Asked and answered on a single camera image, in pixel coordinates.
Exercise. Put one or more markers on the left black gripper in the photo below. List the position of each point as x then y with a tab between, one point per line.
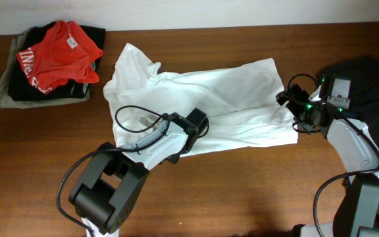
176	157

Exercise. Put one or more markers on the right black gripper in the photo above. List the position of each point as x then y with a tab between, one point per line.
301	95

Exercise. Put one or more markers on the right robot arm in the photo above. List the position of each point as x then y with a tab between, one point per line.
328	111

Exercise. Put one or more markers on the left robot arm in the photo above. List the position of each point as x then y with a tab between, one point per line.
108	188

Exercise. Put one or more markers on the dark t-shirt white print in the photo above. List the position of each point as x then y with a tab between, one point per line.
363	72

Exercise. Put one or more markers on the red folded t-shirt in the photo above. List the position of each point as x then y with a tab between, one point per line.
58	56

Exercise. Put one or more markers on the grey folded garment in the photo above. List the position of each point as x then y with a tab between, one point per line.
6	101

